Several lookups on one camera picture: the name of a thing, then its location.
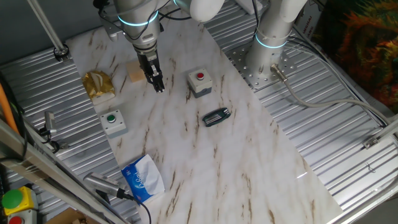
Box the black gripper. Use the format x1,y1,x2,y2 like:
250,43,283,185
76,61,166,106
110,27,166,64
134,43,165,93

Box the small wooden block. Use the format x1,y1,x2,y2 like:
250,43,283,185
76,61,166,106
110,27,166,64
126,60,147,83

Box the red push button box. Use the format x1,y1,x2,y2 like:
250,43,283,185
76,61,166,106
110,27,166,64
187,67,213,99

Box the gold tissue pack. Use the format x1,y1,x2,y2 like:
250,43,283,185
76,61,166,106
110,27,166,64
81,70,116,106

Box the green push button box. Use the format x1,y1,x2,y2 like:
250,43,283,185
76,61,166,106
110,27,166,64
99,109,129,139

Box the green hex key set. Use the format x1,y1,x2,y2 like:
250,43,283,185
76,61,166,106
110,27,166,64
201,107,232,128

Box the black pole foot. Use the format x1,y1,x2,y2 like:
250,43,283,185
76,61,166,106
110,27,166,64
53,44,71,62

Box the blue white tissue pack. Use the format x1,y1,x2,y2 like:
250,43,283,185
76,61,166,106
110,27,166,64
121,154,166,205

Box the white marble pattern sheet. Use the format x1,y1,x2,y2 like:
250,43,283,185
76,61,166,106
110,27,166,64
65,6,343,224

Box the white flat board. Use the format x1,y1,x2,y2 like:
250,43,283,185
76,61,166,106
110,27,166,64
234,0,262,16

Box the aluminium pole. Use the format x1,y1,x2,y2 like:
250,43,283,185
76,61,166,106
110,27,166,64
27,0,68,54

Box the brown cardboard box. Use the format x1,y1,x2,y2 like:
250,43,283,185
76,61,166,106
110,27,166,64
45,207,101,224

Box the white box red print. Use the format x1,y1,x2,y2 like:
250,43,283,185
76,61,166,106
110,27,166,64
294,2,325,42

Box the yellow box green mushroom button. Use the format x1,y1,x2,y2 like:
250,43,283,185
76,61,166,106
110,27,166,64
1,185,39,217

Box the grey box red mushroom button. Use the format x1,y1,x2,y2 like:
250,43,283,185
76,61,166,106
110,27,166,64
6,210,39,224

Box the orange green patterned fabric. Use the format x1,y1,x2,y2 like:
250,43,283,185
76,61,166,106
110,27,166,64
312,0,398,114

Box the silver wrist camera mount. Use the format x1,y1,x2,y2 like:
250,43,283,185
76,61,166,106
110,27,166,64
104,21,123,43

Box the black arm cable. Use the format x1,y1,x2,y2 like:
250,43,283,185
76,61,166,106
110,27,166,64
93,0,193,42

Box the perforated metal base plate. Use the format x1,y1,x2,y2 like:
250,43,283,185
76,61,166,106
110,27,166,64
225,40,298,91

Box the small silver camera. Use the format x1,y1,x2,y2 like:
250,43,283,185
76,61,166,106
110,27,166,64
43,111,58,136

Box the silver finned camera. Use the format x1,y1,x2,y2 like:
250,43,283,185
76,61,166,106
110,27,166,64
83,172,127,200

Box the black camera cable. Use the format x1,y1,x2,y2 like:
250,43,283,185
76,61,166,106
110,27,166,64
123,192,152,224

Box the aluminium frame beam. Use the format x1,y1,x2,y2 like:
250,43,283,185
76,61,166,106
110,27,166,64
0,119,128,224

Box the orange cable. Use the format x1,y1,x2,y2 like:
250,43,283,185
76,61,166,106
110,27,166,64
0,83,20,135

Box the thick grey cable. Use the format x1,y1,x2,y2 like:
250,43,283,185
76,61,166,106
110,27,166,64
269,63,391,125

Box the small metal corner bracket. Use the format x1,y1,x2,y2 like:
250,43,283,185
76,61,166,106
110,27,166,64
363,136,381,149

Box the aluminium frame rail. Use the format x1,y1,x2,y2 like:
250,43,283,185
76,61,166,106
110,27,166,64
325,118,398,224

